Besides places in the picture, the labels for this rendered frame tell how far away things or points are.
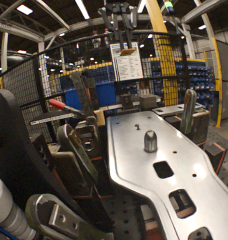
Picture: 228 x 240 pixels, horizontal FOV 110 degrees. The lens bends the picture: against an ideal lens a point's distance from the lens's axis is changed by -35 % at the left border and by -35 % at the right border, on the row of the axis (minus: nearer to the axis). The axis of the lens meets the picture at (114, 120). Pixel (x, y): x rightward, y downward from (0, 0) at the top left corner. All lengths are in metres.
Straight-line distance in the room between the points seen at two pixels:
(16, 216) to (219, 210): 0.25
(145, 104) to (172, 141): 0.36
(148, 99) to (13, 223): 0.66
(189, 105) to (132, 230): 0.46
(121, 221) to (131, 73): 0.89
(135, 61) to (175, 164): 0.81
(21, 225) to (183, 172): 0.26
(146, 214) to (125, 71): 0.87
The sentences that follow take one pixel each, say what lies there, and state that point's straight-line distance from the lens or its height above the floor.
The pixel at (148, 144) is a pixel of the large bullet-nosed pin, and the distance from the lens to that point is 0.28.
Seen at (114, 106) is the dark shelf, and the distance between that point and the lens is 0.70.
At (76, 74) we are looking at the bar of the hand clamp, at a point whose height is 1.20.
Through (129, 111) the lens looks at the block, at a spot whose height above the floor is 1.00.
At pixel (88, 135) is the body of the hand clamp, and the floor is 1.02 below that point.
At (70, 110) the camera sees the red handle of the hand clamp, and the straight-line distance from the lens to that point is 0.38.
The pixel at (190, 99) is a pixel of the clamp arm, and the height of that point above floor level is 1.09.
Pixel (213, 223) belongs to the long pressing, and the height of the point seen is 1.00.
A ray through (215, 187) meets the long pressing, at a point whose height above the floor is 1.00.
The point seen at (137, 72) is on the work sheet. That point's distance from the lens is 0.94.
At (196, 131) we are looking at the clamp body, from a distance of 0.42.
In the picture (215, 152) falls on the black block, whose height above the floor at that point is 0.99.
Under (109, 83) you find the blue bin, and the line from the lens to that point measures 0.71.
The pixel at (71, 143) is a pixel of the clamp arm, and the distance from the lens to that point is 0.20.
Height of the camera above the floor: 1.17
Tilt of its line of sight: 18 degrees down
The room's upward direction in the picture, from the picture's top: 10 degrees counter-clockwise
